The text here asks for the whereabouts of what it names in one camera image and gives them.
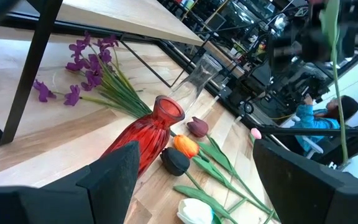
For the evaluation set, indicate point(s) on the orange artificial tulip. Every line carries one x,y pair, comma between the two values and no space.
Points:
186,145

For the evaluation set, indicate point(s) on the red ribbed glass vase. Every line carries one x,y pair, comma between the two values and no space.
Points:
148,133

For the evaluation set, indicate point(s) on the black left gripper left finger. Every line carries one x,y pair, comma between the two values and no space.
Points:
73,202

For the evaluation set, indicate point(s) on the dark maroon artificial tulip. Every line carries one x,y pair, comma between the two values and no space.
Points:
197,127

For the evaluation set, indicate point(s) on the pink artificial tulip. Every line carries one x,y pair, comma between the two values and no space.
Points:
256,133

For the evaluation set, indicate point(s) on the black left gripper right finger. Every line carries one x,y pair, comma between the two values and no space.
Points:
315,199

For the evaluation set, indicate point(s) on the red artificial tulip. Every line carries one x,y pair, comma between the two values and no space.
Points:
329,21

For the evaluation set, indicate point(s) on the black artificial tulip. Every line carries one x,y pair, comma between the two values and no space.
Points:
175,161

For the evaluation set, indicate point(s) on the purple artificial flower bunch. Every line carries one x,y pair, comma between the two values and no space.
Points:
117,90

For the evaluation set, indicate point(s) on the clear glass vase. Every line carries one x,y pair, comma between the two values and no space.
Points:
197,81

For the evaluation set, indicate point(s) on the wooden shelf with black frame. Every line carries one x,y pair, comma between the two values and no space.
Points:
120,15

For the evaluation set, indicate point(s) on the white and blue artificial tulip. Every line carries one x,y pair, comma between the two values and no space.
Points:
194,212

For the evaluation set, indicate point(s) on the person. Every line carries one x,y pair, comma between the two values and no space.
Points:
312,121

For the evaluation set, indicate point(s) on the white chair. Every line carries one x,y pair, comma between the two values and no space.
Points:
314,147

